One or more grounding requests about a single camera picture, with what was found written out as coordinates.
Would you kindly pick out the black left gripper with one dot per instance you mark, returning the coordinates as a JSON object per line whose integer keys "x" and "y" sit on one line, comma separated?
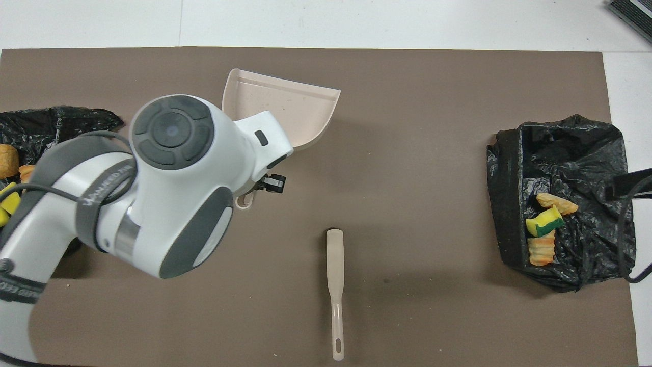
{"x": 275, "y": 183}

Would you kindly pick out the black ribbed object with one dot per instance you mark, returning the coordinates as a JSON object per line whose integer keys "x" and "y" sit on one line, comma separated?
{"x": 634, "y": 15}

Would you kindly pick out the orange brown bread roll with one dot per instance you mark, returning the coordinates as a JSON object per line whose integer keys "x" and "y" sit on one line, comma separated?
{"x": 7, "y": 160}

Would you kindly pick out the yellow sponge with green pad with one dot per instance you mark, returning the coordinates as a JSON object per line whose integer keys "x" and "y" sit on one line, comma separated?
{"x": 545, "y": 220}
{"x": 9, "y": 201}

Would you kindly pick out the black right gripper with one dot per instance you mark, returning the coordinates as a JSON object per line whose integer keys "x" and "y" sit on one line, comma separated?
{"x": 631, "y": 184}

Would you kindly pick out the crusty bread piece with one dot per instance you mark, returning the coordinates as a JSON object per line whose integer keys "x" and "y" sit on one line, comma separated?
{"x": 541, "y": 248}
{"x": 558, "y": 203}

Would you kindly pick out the beige plastic dustpan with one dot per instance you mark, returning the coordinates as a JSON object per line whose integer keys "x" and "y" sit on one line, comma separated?
{"x": 290, "y": 107}

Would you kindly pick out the bin with black bag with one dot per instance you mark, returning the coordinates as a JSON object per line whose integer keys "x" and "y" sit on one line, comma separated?
{"x": 61, "y": 122}
{"x": 575, "y": 148}

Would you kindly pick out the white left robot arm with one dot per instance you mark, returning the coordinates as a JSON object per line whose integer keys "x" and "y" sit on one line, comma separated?
{"x": 193, "y": 168}

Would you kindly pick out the brown table mat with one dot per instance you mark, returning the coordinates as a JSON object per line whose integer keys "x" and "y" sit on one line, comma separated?
{"x": 407, "y": 153}

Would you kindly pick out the beige brush black bristles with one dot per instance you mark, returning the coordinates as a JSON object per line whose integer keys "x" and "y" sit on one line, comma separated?
{"x": 335, "y": 265}

